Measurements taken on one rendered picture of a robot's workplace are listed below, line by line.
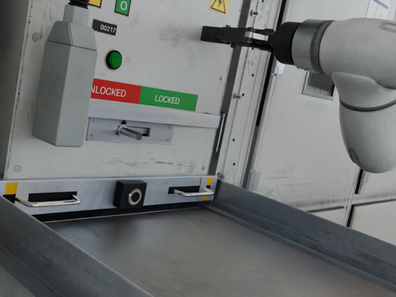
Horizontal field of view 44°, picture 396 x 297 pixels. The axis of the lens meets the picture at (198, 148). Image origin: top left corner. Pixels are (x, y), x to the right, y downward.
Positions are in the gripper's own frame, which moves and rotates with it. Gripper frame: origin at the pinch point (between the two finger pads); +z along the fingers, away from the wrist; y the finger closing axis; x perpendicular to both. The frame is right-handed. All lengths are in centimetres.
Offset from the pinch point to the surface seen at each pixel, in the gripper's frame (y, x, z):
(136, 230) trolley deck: -16.3, -38.3, -4.6
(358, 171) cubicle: 94, -31, 4
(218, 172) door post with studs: 14.6, -30.1, 3.9
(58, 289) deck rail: -42, -38, -20
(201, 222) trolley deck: 1.3, -38.3, -5.0
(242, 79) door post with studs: 16.2, -7.4, 3.6
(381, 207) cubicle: 120, -45, 1
